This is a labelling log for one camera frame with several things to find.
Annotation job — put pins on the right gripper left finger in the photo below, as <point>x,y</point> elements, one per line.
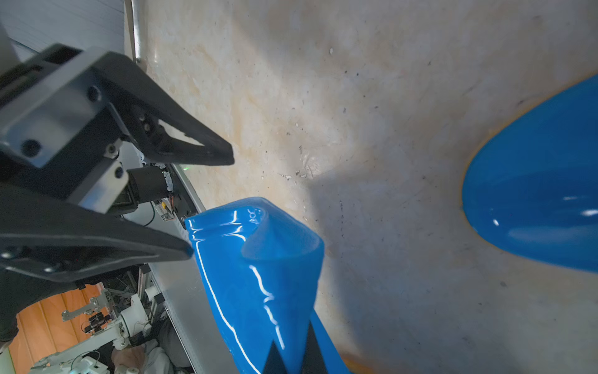
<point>274,362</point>

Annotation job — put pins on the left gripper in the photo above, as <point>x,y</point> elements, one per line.
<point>64,114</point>

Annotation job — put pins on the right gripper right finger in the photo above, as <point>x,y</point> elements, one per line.
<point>313,361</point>

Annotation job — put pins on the blue rubber boot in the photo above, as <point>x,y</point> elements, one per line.
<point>531,190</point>
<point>260,269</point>

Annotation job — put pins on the background robot equipment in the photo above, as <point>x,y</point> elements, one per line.
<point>122,311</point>

